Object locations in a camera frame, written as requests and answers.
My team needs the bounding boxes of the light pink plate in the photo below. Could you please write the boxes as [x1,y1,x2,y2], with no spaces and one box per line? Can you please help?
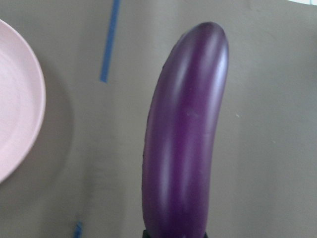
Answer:
[0,21,46,181]

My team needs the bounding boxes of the purple eggplant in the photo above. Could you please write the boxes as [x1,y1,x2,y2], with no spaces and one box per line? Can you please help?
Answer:
[142,22,229,238]

